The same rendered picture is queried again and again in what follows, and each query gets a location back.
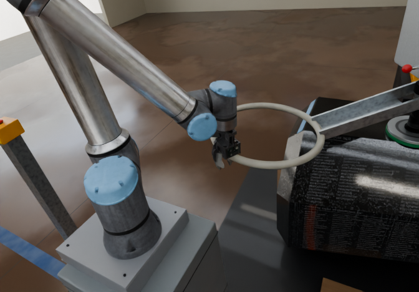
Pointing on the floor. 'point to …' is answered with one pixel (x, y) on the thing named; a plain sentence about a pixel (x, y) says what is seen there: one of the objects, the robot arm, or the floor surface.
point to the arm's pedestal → (173, 264)
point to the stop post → (34, 176)
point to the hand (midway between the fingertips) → (223, 163)
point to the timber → (327, 285)
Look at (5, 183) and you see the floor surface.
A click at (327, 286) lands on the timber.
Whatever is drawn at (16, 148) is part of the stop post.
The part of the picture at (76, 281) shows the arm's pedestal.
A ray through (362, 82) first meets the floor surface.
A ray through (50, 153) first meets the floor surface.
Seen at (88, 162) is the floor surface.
